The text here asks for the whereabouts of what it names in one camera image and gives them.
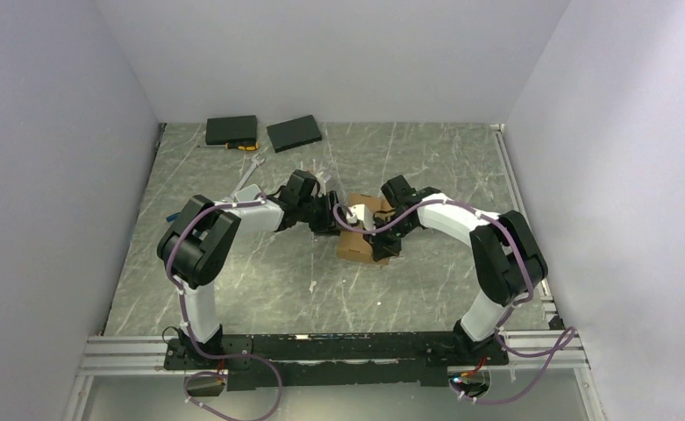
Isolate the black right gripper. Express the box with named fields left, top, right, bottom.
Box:
left=362, top=214, right=416, bottom=261

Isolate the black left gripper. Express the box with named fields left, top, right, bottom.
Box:
left=298, top=191, right=353, bottom=237

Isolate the brown cardboard box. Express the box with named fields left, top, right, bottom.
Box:
left=336, top=193, right=392, bottom=266

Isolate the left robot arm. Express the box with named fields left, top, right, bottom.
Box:
left=157, top=169, right=340, bottom=368

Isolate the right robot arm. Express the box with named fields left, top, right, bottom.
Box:
left=365, top=175, right=548, bottom=364

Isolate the grey white rectangular device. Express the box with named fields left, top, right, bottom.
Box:
left=232, top=184, right=263, bottom=202

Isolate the silver combination wrench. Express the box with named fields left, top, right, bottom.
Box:
left=231, top=154, right=266, bottom=196

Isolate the black foam block right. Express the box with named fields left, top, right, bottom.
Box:
left=267, top=115, right=323, bottom=153

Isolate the black foam block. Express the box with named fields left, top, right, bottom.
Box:
left=267, top=115, right=323, bottom=153
left=205, top=115, right=258, bottom=144

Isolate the yellow black screwdriver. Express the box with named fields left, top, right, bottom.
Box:
left=198, top=143, right=259, bottom=152

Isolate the black foam block left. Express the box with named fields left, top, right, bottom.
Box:
left=205, top=115, right=258, bottom=144

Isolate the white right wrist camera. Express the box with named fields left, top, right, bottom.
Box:
left=344, top=203, right=376, bottom=232

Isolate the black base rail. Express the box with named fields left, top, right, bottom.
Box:
left=163, top=331, right=509, bottom=391

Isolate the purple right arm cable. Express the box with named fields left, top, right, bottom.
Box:
left=332, top=198, right=579, bottom=407

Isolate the aluminium frame rail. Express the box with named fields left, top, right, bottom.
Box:
left=78, top=336, right=167, bottom=376

